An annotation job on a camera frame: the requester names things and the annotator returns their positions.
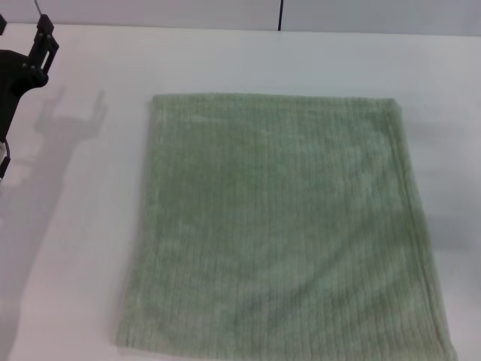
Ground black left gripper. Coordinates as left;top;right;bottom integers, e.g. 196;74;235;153
0;13;61;142

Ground green ribbed towel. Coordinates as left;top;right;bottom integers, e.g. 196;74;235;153
112;93;459;361

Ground left arm cable with connector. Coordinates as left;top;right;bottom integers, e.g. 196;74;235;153
0;138;13;182

